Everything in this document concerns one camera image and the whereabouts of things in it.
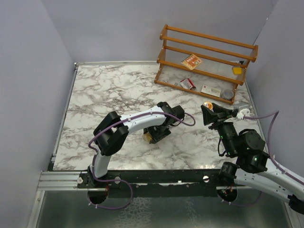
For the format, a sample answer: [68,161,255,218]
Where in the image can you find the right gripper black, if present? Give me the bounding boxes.
[201,103,237,156]

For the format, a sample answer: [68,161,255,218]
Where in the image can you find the clear pill bottle gold lid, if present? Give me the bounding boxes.
[143,128,153,144]

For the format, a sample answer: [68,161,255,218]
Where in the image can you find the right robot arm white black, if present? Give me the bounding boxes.
[201,103,304,214]

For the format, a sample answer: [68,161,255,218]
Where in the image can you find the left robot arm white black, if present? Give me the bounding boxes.
[88,102,185,188]

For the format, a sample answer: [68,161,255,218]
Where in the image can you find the white red medicine box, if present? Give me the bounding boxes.
[201,85,221,97]

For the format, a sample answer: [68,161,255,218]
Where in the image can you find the clear round jar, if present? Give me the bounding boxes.
[221,89,234,101]

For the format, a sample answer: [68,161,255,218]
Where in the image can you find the red white torn packet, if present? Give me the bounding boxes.
[180,78,196,90]

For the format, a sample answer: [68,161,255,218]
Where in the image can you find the wooden three-tier shelf rack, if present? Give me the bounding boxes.
[154,24,258,105]

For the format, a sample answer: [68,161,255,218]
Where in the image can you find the yellow small container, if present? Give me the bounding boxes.
[232,66,242,76]

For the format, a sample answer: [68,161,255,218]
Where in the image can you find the orange spiral notebook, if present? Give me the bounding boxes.
[181,54,203,70]

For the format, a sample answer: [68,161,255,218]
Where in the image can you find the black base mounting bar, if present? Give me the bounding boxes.
[77,169,229,198]

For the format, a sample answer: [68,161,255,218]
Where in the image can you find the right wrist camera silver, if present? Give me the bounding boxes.
[234,104,250,120]

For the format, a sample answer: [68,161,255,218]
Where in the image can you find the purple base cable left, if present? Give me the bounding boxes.
[86,177,134,209]

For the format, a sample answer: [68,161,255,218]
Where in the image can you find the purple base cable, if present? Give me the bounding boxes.
[220,184,265,207]
[86,177,134,209]

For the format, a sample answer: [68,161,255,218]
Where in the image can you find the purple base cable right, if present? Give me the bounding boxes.
[220,184,265,207]

